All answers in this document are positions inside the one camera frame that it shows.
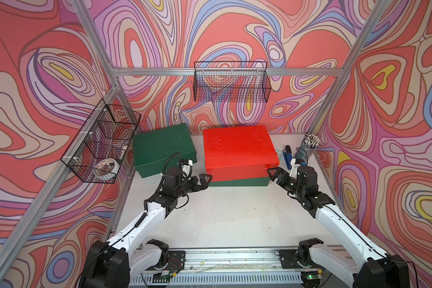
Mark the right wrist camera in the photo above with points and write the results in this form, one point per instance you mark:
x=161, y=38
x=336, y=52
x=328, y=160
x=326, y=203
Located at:
x=294, y=168

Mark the green shoebox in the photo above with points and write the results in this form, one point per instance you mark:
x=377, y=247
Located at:
x=152, y=149
x=252, y=182

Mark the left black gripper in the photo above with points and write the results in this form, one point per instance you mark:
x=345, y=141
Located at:
x=202, y=186

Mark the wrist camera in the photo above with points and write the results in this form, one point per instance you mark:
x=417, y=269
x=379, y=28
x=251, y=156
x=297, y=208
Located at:
x=294, y=168
x=186, y=166

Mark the teal square clock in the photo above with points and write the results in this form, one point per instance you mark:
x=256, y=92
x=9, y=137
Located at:
x=279, y=154

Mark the black wire basket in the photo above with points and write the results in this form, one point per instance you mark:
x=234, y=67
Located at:
x=231, y=81
x=107, y=133

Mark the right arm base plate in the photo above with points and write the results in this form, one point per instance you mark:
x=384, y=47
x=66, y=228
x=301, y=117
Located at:
x=289, y=260

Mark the blue black stapler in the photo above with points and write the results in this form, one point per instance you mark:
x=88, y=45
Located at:
x=287, y=154

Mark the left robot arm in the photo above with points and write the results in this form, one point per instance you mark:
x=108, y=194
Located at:
x=113, y=263

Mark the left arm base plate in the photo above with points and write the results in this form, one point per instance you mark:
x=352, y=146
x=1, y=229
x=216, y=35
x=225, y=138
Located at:
x=174, y=261

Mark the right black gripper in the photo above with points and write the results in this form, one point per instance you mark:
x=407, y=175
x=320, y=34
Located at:
x=284, y=175

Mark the red shoebox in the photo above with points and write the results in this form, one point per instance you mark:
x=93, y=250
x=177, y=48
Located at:
x=239, y=153

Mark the black wire basket left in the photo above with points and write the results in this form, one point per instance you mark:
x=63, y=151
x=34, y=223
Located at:
x=107, y=133

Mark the tape roll in basket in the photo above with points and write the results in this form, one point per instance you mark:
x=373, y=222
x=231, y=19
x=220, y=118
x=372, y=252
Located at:
x=106, y=169

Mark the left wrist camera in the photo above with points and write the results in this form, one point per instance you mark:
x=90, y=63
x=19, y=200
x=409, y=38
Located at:
x=186, y=166

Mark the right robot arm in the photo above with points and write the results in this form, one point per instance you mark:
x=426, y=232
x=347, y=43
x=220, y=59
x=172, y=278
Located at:
x=370, y=266

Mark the mesh cup of pencils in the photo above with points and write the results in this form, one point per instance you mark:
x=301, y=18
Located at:
x=308, y=145

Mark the black wire basket back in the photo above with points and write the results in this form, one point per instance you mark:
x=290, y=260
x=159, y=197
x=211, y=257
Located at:
x=231, y=81

